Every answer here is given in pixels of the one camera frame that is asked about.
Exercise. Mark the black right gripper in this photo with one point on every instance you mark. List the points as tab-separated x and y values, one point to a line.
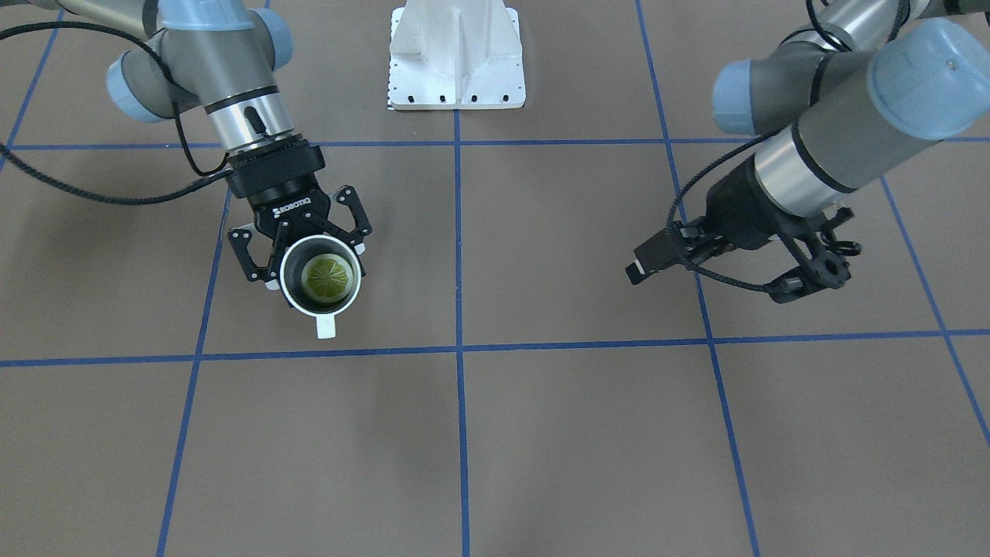
283	189

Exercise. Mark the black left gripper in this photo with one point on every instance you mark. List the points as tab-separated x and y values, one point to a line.
736	209

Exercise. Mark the white plastic mug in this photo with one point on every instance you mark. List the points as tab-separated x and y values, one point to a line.
299	254

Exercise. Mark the yellow-green lemon slice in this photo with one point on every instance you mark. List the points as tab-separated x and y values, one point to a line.
328	278

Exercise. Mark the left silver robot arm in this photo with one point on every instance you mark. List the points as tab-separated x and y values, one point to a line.
836	106

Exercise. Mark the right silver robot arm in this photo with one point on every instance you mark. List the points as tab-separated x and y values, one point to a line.
209	66

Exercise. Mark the white camera mast pedestal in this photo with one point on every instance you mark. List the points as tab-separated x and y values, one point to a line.
455	55

